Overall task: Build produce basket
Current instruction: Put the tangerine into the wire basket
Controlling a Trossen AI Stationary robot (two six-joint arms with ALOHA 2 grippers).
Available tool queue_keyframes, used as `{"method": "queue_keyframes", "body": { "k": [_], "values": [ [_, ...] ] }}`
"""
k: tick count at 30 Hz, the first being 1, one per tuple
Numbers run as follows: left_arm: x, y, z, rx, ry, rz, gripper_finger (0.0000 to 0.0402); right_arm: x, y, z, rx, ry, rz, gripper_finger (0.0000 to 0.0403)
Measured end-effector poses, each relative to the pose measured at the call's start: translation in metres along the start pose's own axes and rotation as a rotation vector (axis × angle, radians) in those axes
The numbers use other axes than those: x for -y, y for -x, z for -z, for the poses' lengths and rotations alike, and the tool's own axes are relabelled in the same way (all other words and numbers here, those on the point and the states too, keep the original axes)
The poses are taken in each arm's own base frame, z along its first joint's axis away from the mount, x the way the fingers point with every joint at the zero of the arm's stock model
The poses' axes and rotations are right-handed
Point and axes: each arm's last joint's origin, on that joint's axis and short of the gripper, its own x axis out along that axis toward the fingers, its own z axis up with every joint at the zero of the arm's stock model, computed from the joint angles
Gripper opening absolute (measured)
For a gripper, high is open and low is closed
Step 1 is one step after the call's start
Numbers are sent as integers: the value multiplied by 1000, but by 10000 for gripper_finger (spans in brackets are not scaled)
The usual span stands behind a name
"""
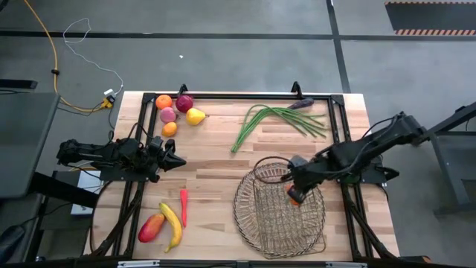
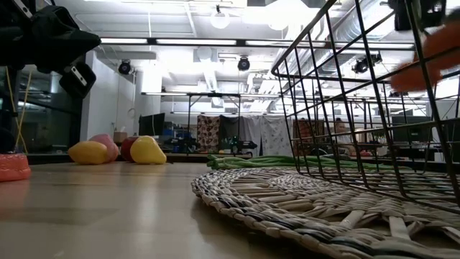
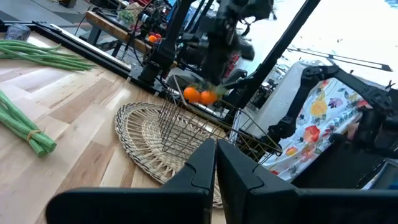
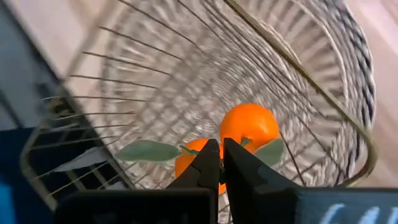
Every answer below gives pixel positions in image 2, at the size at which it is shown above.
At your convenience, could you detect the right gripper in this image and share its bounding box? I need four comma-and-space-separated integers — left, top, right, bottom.
387, 0, 446, 32

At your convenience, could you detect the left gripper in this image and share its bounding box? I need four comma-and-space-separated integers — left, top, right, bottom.
0, 0, 101, 100

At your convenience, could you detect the orange carrot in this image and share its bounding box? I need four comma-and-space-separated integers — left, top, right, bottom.
390, 21, 460, 94

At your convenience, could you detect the black wire basket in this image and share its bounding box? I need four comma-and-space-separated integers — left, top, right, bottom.
271, 0, 460, 217

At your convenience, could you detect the yellow lemon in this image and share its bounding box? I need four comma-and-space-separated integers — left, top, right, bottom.
68, 140, 109, 165

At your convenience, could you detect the red orange mango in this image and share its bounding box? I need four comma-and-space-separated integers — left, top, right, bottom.
0, 153, 32, 183

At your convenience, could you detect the yellow pear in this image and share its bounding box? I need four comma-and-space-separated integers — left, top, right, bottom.
129, 135, 167, 165

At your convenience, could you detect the green long beans bunch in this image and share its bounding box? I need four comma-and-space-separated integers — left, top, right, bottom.
206, 153, 410, 172

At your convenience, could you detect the pink peach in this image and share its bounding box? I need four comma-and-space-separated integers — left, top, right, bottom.
89, 133, 119, 163

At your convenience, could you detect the tissue box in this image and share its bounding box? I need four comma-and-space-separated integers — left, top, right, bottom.
113, 126, 129, 144

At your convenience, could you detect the person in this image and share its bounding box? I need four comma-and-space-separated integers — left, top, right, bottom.
332, 117, 355, 155

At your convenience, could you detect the black computer monitor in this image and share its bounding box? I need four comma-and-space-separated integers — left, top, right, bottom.
139, 112, 166, 137

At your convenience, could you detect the red apple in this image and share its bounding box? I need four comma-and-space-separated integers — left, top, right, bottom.
120, 135, 139, 163

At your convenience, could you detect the long ceiling light strip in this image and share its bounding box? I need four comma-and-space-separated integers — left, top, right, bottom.
100, 37, 416, 50

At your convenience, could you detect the orange patterned hanging cloth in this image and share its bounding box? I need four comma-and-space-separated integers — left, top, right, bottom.
293, 119, 326, 148

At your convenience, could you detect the white globe ceiling lamp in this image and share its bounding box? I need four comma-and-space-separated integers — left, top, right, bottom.
210, 5, 231, 29

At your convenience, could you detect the white printed hanging cloth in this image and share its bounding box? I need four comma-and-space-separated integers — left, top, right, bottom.
260, 115, 292, 158

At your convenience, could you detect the brown patterned hanging cloth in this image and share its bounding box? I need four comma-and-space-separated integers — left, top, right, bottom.
196, 114, 221, 154

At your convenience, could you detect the plain white hanging cloth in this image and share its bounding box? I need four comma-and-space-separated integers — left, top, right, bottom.
239, 117, 262, 155

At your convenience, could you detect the dark hanging cloth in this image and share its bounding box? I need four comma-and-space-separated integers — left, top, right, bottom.
219, 115, 241, 145

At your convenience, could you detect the black background robot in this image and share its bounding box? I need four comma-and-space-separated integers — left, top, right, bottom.
218, 136, 258, 155

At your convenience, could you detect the yellow hanging cord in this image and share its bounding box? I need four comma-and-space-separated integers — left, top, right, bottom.
5, 66, 32, 154

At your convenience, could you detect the black aluminium table frame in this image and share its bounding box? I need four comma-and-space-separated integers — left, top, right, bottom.
27, 153, 299, 165

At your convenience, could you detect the black metal rack frame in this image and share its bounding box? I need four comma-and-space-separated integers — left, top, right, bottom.
186, 92, 242, 156

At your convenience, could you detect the wire mesh basket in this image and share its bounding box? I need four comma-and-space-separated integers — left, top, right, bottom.
190, 165, 460, 259

